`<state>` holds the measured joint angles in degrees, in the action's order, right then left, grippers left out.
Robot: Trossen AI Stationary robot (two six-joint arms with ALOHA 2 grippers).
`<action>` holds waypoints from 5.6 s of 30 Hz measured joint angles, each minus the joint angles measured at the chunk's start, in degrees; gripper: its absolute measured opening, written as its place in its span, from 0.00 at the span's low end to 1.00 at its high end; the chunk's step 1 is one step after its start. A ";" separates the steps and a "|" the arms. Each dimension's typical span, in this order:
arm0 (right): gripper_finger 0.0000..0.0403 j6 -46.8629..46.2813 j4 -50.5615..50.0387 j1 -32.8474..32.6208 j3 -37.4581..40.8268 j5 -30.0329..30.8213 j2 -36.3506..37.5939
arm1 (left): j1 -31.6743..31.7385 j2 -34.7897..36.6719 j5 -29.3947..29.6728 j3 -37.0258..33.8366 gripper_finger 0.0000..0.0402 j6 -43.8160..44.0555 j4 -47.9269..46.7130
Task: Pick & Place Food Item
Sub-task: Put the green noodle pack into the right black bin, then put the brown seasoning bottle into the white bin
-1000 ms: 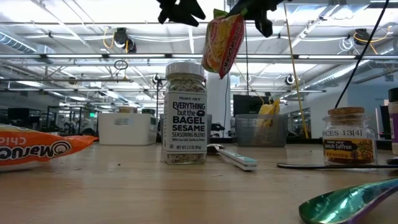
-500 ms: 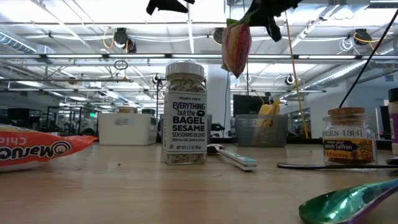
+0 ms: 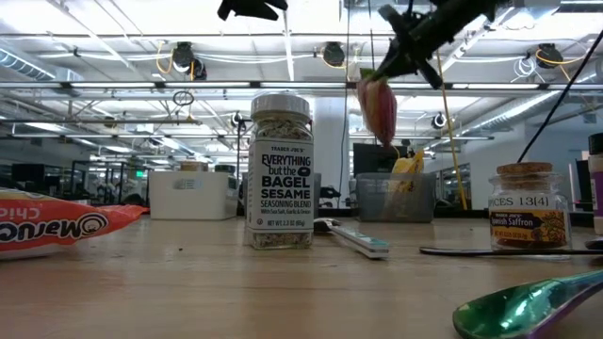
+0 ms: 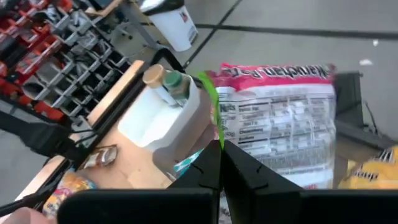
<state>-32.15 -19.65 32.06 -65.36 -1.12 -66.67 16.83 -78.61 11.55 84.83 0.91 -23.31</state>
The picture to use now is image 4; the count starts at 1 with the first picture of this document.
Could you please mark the yellow blue Maruchan ramen packet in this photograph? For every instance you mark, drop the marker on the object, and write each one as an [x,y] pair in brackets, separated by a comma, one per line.
[68,186]

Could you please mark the white plastic bin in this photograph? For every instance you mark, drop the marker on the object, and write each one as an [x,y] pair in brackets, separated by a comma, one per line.
[149,124]

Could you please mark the green-lidded spice jar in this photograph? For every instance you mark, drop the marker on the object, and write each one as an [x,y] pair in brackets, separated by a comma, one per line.
[174,81]

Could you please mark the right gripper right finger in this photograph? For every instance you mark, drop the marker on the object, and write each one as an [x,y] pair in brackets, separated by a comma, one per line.
[245,177]

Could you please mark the tan-lidded seasoning jar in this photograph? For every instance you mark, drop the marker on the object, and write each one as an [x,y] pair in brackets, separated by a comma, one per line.
[154,76]

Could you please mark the white trash can black bag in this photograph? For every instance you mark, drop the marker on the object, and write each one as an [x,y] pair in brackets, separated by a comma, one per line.
[174,28]

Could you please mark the brown snack packet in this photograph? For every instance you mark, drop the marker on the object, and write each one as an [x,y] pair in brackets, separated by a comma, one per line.
[102,157]

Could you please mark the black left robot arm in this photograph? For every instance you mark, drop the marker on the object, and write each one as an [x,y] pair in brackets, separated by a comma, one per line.
[40,137]

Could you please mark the small parts bin rack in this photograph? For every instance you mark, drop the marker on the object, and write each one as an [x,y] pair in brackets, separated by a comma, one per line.
[62,62]

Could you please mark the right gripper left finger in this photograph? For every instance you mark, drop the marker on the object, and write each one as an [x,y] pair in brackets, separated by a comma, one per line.
[208,174]

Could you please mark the lime chili shrimp ramen packet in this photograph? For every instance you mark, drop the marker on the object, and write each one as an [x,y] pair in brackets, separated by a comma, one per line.
[280,124]

